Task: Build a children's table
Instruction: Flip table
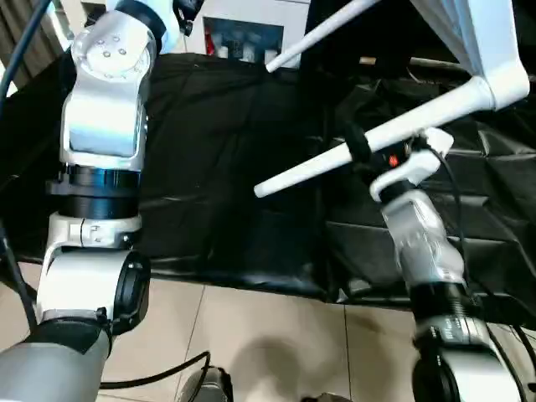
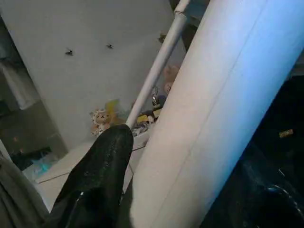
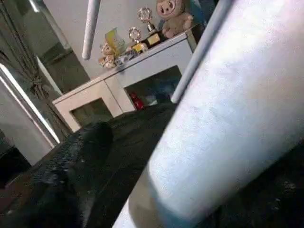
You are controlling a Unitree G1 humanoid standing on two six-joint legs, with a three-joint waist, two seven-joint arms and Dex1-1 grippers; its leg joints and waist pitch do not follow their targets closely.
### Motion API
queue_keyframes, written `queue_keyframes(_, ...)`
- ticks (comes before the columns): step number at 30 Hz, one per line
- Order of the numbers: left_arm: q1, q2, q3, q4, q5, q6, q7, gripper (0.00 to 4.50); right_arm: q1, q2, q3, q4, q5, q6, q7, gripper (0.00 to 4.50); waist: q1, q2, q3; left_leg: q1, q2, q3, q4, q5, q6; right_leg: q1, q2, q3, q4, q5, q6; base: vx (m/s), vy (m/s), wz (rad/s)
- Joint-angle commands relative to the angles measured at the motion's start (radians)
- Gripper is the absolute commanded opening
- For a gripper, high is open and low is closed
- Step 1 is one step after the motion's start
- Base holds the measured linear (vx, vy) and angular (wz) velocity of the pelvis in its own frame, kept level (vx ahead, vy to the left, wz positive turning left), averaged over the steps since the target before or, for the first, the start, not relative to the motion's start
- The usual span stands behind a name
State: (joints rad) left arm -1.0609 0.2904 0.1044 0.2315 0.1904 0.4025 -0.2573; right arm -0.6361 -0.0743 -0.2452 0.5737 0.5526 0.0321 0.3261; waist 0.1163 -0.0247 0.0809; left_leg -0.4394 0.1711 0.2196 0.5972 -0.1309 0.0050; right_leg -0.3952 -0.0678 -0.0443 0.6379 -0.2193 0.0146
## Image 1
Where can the white plastic table leg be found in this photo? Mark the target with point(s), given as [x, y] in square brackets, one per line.
[318, 35]
[398, 127]

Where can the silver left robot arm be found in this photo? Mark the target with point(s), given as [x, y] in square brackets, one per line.
[104, 109]

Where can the white display cabinet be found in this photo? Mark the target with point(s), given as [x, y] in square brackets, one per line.
[251, 12]

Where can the small tan label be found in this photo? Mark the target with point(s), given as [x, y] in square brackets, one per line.
[367, 60]

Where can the dark tall cabinet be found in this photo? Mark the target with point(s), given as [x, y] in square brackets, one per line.
[377, 42]

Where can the long black rod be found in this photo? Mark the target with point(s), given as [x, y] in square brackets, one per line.
[435, 63]

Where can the black mat cloth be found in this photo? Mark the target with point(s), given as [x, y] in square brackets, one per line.
[230, 167]

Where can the grey curtain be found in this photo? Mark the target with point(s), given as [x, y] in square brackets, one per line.
[29, 46]

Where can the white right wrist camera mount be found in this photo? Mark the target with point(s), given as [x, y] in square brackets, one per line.
[419, 167]

